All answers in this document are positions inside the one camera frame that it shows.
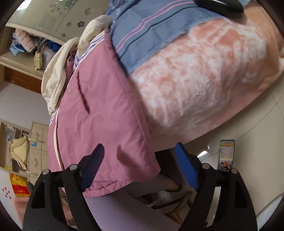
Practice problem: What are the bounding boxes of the yellow cloth bag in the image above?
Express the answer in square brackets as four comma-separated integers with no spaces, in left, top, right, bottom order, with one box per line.
[34,51,43,70]

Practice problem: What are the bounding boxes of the red and yellow bag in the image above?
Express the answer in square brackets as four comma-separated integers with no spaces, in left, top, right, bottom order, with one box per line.
[9,173,31,197]

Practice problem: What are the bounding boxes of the blue hanging clothes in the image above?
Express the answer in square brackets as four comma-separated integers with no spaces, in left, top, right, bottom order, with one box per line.
[46,40,61,52]

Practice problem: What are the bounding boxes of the light wood side cabinet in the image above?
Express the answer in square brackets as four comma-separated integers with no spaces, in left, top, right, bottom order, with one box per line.
[27,121,49,185]

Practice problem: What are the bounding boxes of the blue plaid blanket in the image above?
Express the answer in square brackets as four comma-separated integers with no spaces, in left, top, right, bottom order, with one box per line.
[106,0,248,74]

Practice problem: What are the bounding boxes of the yellow handbag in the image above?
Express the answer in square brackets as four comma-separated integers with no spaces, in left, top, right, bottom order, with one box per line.
[10,136,28,171]

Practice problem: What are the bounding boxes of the smartphone with lit screen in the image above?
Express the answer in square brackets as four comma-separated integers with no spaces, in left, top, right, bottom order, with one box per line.
[217,139,235,172]

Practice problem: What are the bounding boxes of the pink and cream hooded jacket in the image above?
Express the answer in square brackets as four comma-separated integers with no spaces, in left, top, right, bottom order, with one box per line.
[41,15,160,197]

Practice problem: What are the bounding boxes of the pink floral bed sheet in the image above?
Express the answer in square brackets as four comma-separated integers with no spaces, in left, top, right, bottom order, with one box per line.
[130,1,283,151]

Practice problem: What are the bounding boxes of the striped slipper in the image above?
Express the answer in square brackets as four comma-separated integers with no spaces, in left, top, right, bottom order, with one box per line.
[155,149,184,192]

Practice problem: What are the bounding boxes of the person's leg in grey trousers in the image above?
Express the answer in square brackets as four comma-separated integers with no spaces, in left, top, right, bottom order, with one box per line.
[85,175,180,230]

